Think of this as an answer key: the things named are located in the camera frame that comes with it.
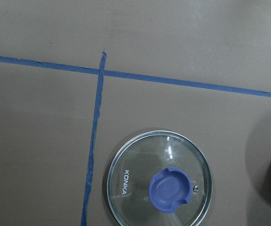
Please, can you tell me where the glass pot lid blue knob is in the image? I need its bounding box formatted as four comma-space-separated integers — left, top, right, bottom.
106, 130, 213, 226

